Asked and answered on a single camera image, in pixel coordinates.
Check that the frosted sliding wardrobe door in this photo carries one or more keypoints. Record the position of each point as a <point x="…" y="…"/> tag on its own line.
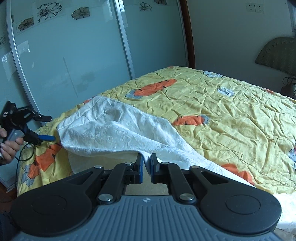
<point x="57" y="54"/>
<point x="153" y="32"/>

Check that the person's left hand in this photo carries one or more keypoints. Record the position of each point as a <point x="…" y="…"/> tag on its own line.
<point x="9" y="150"/>

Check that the dark green headboard cushion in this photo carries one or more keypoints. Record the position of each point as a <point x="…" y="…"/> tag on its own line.
<point x="279" y="54"/>

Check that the white textured pants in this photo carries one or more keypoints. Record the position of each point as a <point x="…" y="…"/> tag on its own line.
<point x="105" y="125"/>

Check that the frosted sliding wardrobe door left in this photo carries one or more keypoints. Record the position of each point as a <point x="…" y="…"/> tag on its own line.
<point x="57" y="54"/>

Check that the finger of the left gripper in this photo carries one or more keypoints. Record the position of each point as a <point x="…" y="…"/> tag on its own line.
<point x="47" y="138"/>
<point x="42" y="118"/>

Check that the white wall socket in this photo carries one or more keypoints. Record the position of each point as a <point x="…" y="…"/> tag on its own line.
<point x="259" y="8"/>
<point x="250" y="7"/>

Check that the yellow floral quilt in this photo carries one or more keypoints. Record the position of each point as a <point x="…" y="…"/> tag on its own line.
<point x="247" y="129"/>

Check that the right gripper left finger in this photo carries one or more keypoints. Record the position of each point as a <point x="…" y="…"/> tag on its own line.
<point x="134" y="172"/>

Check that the frosted sliding wardrobe door right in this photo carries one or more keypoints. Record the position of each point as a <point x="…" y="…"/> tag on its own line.
<point x="153" y="32"/>

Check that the dark bedside item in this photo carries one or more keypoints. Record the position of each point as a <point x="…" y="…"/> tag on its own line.
<point x="289" y="85"/>

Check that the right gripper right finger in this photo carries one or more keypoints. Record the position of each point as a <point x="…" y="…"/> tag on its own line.
<point x="159" y="170"/>

